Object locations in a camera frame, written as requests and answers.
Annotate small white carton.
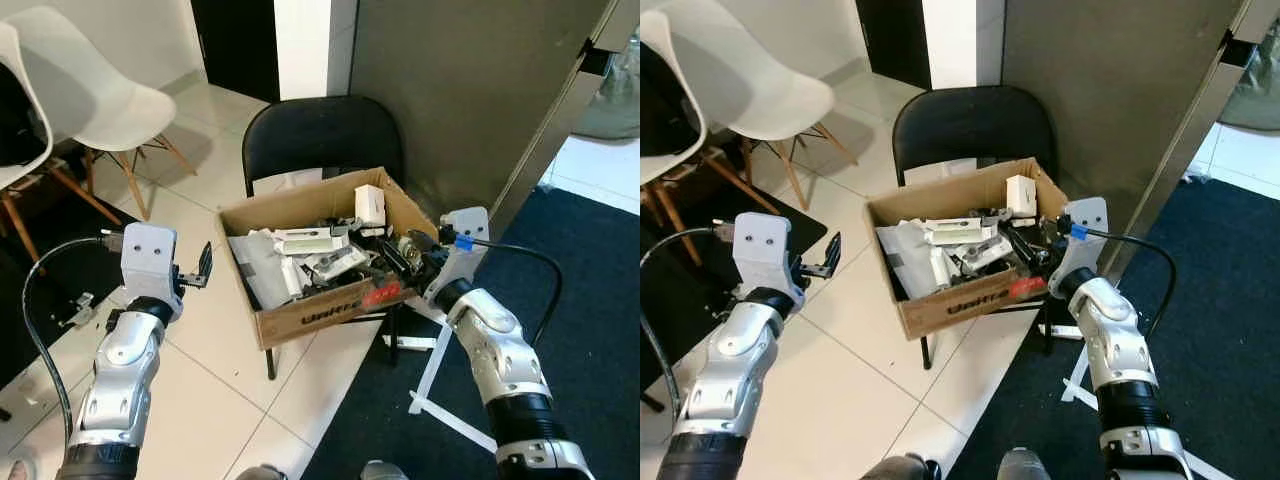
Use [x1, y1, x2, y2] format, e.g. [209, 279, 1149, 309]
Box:
[354, 184, 387, 227]
[1005, 175, 1039, 217]

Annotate grey plastic bag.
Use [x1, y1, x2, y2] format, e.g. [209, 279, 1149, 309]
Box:
[876, 222, 941, 302]
[227, 230, 293, 312]

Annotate white foam block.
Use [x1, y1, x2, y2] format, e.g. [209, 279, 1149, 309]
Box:
[924, 218, 997, 247]
[274, 227, 352, 257]

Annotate brown cardboard box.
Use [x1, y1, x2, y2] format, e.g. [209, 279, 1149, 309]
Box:
[216, 166, 442, 352]
[864, 157, 1073, 342]

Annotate black floor mat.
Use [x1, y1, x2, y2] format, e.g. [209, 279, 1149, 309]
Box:
[0, 150, 133, 393]
[640, 163, 831, 413]

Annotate black folding chair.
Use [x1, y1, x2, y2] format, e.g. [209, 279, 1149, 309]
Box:
[891, 85, 1061, 372]
[241, 95, 409, 382]

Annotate grey partition panel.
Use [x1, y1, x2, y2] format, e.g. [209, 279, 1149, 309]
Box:
[1000, 0, 1251, 273]
[348, 0, 613, 241]

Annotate white shell chair wooden legs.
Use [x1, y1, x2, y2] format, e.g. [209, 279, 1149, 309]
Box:
[3, 5, 198, 222]
[640, 10, 713, 269]
[655, 0, 861, 212]
[0, 22, 123, 264]

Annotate dark blue carpet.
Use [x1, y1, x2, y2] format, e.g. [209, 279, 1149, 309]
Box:
[945, 178, 1280, 480]
[300, 185, 641, 480]

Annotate black door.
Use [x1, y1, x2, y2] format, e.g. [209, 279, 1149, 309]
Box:
[855, 0, 933, 91]
[190, 0, 282, 103]

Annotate clear plastic bag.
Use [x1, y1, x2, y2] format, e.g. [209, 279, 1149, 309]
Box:
[1218, 38, 1280, 132]
[574, 38, 641, 141]

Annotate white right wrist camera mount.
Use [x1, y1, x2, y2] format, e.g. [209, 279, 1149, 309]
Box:
[1047, 197, 1110, 296]
[430, 207, 492, 297]

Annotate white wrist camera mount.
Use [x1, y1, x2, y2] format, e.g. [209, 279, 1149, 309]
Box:
[732, 212, 803, 296]
[1047, 197, 1110, 296]
[120, 223, 185, 301]
[430, 207, 492, 297]

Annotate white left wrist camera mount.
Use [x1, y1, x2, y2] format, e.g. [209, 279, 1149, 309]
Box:
[732, 212, 803, 296]
[120, 223, 185, 301]

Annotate small metal bracket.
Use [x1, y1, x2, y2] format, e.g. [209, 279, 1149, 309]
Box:
[52, 292, 98, 330]

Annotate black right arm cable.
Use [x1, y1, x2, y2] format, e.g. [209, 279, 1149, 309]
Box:
[455, 235, 564, 347]
[1072, 227, 1180, 341]

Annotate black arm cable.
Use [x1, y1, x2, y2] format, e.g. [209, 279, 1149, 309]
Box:
[455, 235, 564, 347]
[640, 227, 741, 421]
[21, 231, 127, 453]
[1072, 227, 1180, 341]

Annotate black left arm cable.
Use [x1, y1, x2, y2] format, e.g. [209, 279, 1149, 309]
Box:
[21, 231, 127, 453]
[640, 227, 741, 421]

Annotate grey metal frame post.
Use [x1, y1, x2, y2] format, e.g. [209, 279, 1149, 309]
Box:
[488, 0, 641, 239]
[1098, 0, 1280, 283]

